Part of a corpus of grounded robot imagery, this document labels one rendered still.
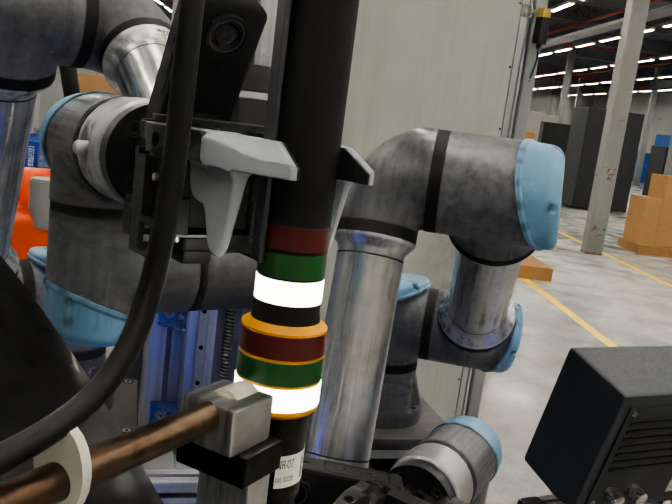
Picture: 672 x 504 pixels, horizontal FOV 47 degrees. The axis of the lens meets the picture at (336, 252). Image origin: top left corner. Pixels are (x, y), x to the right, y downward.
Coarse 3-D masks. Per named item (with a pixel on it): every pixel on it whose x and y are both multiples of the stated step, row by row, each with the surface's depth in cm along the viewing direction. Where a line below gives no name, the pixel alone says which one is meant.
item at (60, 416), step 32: (192, 0) 28; (192, 32) 28; (192, 64) 28; (192, 96) 28; (160, 192) 29; (160, 224) 29; (160, 256) 29; (160, 288) 29; (128, 320) 29; (128, 352) 28; (96, 384) 28; (64, 416) 26; (0, 448) 24; (32, 448) 25; (64, 448) 27
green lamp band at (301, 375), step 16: (240, 352) 37; (240, 368) 37; (256, 368) 37; (272, 368) 36; (288, 368) 36; (304, 368) 37; (320, 368) 38; (272, 384) 36; (288, 384) 37; (304, 384) 37
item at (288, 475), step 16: (272, 432) 37; (288, 432) 38; (304, 432) 39; (288, 448) 38; (304, 448) 39; (288, 464) 38; (272, 480) 38; (288, 480) 38; (272, 496) 38; (288, 496) 38
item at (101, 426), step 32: (0, 256) 43; (0, 288) 40; (0, 320) 38; (32, 320) 40; (0, 352) 36; (32, 352) 38; (64, 352) 40; (0, 384) 35; (32, 384) 36; (64, 384) 38; (0, 416) 34; (32, 416) 35; (96, 416) 38; (0, 480) 32; (128, 480) 37
